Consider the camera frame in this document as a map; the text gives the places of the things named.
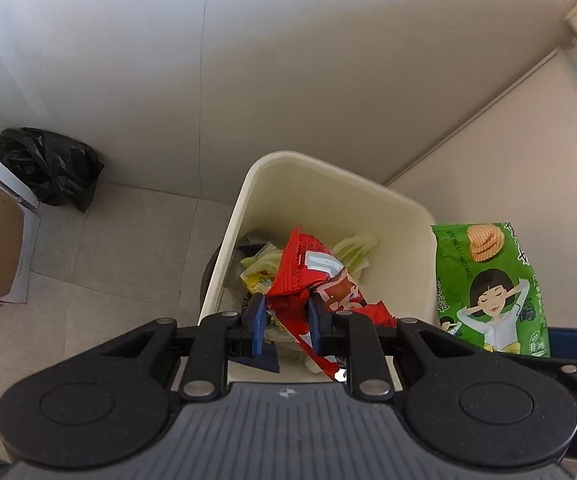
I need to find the large napa cabbage leaf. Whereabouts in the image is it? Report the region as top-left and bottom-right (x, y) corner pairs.
(331, 232), (381, 282)

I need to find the black plastic bag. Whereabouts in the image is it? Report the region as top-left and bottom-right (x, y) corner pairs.
(0, 127), (106, 214)

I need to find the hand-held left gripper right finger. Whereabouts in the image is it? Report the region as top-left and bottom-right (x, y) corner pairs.
(307, 296), (514, 398)

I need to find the green chips packet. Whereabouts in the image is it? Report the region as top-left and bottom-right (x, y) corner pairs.
(430, 220), (552, 359)

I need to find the yellow snack packet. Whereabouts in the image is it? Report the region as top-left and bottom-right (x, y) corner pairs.
(241, 267), (275, 297)

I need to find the beige plastic bin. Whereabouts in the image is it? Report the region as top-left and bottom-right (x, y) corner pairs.
(197, 150), (440, 397)

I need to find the red snack packet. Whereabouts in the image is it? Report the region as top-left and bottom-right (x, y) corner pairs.
(264, 226), (398, 381)

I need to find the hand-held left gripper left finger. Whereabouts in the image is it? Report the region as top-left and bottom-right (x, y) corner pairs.
(68, 294), (266, 401)

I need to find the cardboard box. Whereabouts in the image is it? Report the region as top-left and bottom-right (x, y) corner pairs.
(0, 167), (42, 307)

